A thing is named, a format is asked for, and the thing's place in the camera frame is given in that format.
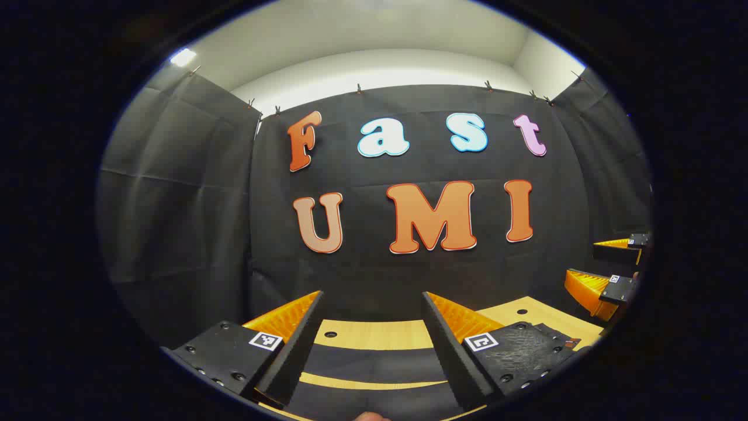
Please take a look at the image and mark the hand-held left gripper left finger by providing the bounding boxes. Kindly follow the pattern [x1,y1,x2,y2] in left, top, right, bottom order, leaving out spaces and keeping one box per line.
[161,290,325,409]

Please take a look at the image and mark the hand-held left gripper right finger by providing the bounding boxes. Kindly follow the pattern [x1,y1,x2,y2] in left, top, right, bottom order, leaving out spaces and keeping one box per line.
[422,291,592,412]

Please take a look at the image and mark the dark grey jeans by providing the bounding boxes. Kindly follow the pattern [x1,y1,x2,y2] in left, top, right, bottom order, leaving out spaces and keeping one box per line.
[286,349,486,421]

